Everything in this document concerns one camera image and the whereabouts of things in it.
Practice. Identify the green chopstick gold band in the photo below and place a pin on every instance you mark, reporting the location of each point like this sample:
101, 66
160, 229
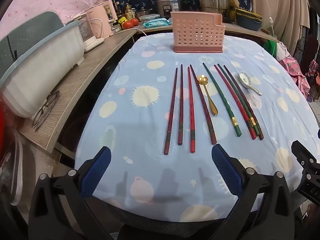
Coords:
230, 85
222, 97

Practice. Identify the steel rice cooker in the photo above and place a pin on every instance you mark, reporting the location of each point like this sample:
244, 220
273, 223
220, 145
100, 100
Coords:
170, 5

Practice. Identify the white ceramic spoon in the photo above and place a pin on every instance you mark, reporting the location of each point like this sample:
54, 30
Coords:
243, 78

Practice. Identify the beige curtain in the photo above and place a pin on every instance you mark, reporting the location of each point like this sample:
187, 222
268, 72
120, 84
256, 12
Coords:
285, 10

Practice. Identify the grey-green perforated panel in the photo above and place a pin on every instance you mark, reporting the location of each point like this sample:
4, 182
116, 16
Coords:
25, 35

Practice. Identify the gold flower spoon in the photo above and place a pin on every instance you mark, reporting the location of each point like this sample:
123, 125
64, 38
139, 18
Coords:
201, 80

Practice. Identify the pink electric kettle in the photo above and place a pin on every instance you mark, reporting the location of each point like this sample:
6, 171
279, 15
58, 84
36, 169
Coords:
100, 17

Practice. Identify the blue wet wipes pack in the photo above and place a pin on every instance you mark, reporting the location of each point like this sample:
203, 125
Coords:
157, 23

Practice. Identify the red chopstick dark band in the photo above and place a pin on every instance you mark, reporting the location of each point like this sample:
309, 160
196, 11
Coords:
191, 110

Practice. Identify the small dark jar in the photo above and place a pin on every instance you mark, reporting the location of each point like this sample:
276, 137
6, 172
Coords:
116, 25

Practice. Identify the dark framed eyeglasses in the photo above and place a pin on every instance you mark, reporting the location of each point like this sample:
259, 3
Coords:
51, 100

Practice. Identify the clear lidded food container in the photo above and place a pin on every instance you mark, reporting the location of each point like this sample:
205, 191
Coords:
147, 17

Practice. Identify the pink floral cloth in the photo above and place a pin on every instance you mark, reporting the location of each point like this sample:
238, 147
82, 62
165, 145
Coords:
292, 67

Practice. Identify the yellow labelled jar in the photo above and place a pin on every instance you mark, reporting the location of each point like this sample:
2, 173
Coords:
123, 21

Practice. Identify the clear plastic container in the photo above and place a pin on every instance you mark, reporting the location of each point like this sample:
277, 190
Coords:
12, 175

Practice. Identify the pink perforated plastic basket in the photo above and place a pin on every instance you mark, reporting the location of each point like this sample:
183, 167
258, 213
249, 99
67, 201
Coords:
197, 49

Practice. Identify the white tub blue rim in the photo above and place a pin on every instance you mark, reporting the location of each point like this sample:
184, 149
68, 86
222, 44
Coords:
37, 80

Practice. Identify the dark glass bottle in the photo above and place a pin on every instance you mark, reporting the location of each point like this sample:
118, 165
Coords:
119, 8

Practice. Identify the blue printed tablecloth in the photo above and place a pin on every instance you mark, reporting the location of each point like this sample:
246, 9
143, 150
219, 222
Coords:
140, 120

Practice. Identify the maroon chopstick gold band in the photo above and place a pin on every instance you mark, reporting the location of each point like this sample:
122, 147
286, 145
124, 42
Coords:
237, 91

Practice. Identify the red twisted chopstick gold band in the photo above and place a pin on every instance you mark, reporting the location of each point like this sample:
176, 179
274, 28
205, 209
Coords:
234, 100

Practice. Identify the white glass-topped appliance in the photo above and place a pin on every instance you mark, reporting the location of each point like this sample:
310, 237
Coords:
87, 35

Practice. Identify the dark maroon chopstick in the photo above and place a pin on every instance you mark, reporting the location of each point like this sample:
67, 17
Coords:
180, 105
171, 110
202, 102

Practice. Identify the small pot glass lid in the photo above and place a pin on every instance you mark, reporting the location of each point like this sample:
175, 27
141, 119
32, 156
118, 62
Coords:
143, 12

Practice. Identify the yellowish stuffed toy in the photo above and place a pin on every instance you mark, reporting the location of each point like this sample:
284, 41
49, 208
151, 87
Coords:
234, 3

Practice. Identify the dark blue baking dish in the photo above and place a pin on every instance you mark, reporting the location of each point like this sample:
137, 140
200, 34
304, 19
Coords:
248, 24

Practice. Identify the yellow rimmed baking dish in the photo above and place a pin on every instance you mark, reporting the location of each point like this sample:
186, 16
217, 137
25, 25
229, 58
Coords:
250, 13

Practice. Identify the red tomato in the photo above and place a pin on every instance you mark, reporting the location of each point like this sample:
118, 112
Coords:
127, 24
135, 21

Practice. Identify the dark ornate chair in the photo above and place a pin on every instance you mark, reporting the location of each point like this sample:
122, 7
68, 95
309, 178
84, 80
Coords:
311, 47

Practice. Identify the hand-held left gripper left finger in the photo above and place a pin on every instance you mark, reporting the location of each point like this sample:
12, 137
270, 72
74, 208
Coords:
96, 172

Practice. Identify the green plastic basin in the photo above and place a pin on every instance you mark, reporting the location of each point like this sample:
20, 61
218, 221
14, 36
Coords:
268, 48

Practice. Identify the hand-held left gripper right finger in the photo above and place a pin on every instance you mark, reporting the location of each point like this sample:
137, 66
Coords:
226, 170

